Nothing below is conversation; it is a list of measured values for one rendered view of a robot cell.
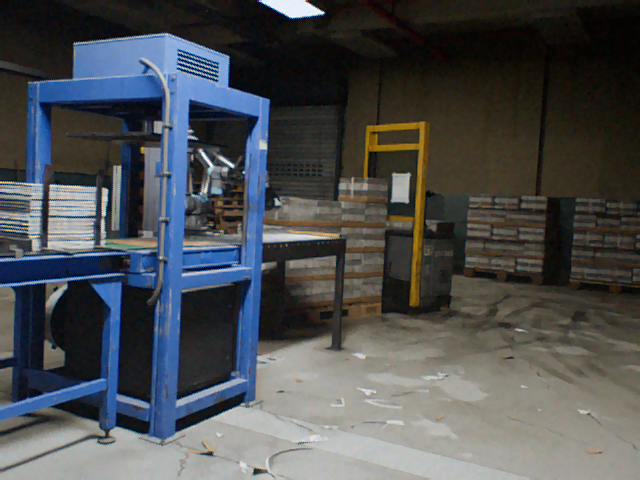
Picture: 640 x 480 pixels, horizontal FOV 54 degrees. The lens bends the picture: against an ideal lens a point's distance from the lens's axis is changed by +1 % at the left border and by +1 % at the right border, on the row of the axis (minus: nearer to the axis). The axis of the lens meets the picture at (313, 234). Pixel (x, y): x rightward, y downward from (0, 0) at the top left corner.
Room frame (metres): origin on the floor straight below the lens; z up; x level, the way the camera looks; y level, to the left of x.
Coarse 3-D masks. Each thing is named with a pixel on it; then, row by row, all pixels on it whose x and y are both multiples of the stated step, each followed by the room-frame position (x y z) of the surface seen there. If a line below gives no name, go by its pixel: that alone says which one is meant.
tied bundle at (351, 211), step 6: (342, 204) 5.56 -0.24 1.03; (348, 204) 5.60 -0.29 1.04; (354, 204) 5.65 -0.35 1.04; (360, 204) 5.71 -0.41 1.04; (342, 210) 5.56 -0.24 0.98; (348, 210) 5.61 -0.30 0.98; (354, 210) 5.66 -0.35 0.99; (360, 210) 5.71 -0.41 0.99; (342, 216) 5.55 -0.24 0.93; (348, 216) 5.60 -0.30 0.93; (354, 216) 5.67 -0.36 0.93; (360, 216) 5.71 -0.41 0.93
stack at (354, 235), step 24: (360, 240) 5.73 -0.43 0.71; (264, 264) 4.98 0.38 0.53; (288, 264) 5.15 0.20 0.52; (312, 264) 5.33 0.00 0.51; (360, 264) 5.74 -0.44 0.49; (264, 288) 5.00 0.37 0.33; (288, 288) 5.18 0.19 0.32; (312, 288) 5.35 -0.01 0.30; (360, 288) 5.74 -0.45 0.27; (264, 312) 5.01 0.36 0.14; (288, 312) 5.19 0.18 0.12; (312, 312) 5.35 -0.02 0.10
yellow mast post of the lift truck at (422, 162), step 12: (420, 132) 6.01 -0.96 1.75; (420, 144) 6.00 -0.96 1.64; (420, 156) 5.99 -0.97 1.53; (420, 168) 5.99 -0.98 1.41; (420, 180) 5.98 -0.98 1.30; (420, 192) 5.98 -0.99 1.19; (420, 204) 5.99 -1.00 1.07; (420, 216) 5.99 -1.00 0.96; (420, 228) 6.00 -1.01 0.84; (420, 240) 6.01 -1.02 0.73; (420, 252) 6.02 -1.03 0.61; (420, 264) 6.02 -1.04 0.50; (420, 276) 6.03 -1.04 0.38; (408, 300) 6.04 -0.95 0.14
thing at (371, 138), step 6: (366, 126) 6.53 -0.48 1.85; (366, 132) 6.52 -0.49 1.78; (366, 138) 6.52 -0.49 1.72; (372, 138) 6.56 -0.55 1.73; (366, 144) 6.51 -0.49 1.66; (372, 144) 6.56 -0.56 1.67; (366, 150) 6.51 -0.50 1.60; (366, 156) 6.51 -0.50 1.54; (372, 156) 6.53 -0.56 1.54; (366, 162) 6.51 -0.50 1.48; (372, 162) 6.51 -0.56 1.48; (366, 168) 6.50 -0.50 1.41; (372, 168) 6.50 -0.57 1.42; (366, 174) 6.50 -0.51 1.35; (372, 174) 6.51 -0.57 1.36
